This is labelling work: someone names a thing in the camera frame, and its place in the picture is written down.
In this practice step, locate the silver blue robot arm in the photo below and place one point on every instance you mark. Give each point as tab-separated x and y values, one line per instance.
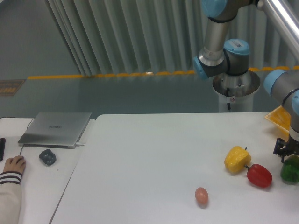
227	62

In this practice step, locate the yellow bell pepper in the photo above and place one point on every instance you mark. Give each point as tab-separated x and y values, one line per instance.
236	159

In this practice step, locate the green bell pepper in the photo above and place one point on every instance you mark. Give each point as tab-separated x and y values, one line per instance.
290	170

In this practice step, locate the small dark grey device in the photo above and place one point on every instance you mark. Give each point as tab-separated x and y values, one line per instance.
47	157

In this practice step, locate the cream sleeve forearm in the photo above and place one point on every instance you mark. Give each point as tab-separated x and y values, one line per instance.
10	197

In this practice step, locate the yellow plastic basket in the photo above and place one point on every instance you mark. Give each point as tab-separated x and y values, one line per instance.
280	118

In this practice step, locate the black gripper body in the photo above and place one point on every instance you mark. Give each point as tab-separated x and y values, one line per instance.
285	148

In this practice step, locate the brown egg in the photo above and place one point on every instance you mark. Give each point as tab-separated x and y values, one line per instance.
201	196

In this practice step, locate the black phone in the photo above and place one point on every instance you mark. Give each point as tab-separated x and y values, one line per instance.
2	148

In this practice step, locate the person's hand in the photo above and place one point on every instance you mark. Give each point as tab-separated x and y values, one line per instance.
16	164

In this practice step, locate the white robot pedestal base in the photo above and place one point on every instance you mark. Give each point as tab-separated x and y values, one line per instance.
236	93

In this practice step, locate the red bell pepper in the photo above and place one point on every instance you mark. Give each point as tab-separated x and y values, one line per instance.
259	175

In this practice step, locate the white folding curtain screen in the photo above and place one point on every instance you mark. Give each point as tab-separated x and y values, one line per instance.
137	36

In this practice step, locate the silver closed laptop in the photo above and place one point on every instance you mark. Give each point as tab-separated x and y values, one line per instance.
55	129

